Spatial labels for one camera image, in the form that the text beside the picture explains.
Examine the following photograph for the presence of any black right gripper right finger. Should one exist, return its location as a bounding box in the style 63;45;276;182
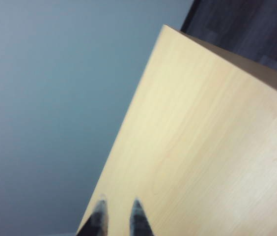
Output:
129;197;154;236

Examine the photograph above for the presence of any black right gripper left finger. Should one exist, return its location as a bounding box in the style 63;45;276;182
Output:
76;193;110;236

